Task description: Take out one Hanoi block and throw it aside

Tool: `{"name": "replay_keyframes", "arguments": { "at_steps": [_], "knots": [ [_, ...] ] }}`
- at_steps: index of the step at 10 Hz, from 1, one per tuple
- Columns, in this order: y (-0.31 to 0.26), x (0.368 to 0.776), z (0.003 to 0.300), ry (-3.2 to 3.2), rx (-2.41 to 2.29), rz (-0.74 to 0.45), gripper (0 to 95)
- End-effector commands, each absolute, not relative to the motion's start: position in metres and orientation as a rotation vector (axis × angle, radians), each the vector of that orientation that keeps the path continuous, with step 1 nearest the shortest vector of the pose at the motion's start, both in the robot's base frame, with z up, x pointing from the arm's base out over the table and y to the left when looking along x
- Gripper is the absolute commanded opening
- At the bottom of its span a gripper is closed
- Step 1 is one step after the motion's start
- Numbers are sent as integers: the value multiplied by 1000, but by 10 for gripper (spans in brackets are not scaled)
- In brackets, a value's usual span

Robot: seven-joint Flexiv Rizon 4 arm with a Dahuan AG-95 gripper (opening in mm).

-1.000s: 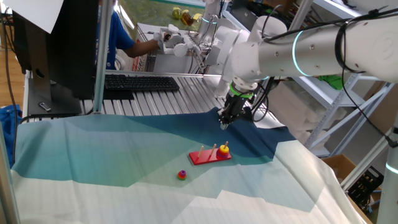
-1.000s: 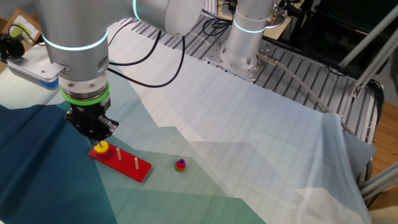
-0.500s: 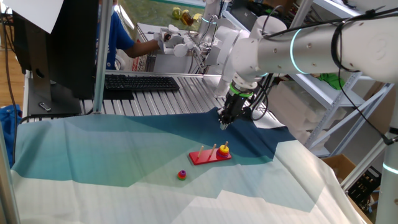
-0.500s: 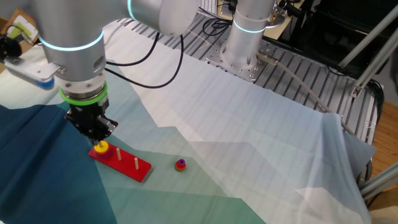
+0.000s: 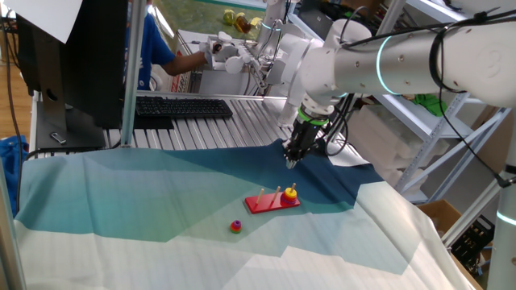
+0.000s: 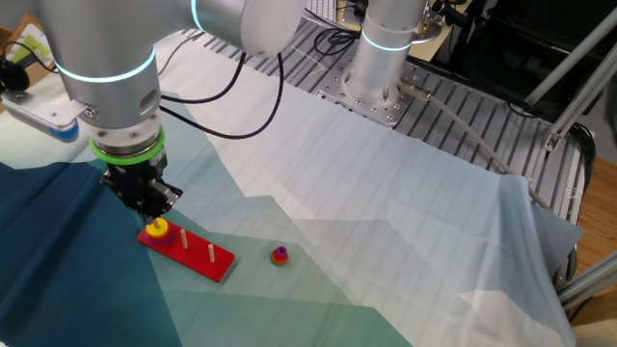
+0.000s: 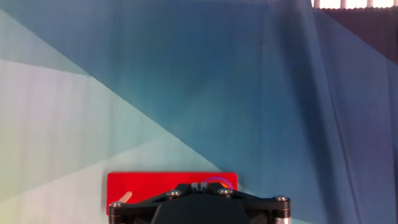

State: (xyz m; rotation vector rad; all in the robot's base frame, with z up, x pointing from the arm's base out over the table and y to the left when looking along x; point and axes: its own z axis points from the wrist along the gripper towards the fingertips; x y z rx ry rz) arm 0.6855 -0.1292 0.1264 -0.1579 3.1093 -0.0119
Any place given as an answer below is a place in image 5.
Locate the aluminium frame profile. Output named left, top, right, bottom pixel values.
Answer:
left=441, top=176, right=503, bottom=247
left=119, top=0, right=147, bottom=148

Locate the black computer monitor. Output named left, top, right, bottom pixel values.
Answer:
left=15, top=0, right=130, bottom=152

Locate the white paper sheet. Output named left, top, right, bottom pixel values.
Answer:
left=2, top=0, right=84, bottom=44

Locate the white foam packing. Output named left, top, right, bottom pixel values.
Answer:
left=348, top=103, right=443, bottom=182

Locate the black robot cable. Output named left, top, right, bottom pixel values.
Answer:
left=322, top=3, right=516, bottom=190

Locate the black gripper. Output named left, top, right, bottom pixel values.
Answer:
left=284, top=118, right=323, bottom=169

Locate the white gloved person hand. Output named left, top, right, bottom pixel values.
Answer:
left=199, top=39, right=217, bottom=65

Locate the white metal shelf rack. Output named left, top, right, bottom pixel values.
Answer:
left=374, top=0, right=516, bottom=205

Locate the blue green white cloth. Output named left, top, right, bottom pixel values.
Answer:
left=14, top=139, right=479, bottom=290

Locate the cardboard box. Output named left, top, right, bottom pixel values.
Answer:
left=417, top=199, right=497, bottom=290

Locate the red Hanoi base with pegs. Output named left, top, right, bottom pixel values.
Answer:
left=244, top=183, right=302, bottom=215

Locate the amber bottle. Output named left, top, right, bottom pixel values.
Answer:
left=235, top=11, right=253, bottom=34

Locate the blue bag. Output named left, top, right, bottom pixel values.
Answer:
left=0, top=135, right=29, bottom=218

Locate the person in blue shirt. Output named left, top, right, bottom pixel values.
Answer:
left=127, top=0, right=177, bottom=92

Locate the bare person forearm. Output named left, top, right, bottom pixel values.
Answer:
left=163, top=52, right=209, bottom=77

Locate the green crumpled cloth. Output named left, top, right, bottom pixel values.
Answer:
left=413, top=93, right=448, bottom=118

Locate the white workbench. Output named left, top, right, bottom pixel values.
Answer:
left=177, top=28, right=283, bottom=97

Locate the white gripper device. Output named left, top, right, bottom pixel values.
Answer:
left=205, top=31, right=259, bottom=76

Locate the black keyboard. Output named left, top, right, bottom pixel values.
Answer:
left=135, top=95, right=234, bottom=120

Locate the black plastic crate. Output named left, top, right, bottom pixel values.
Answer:
left=450, top=215, right=496, bottom=275

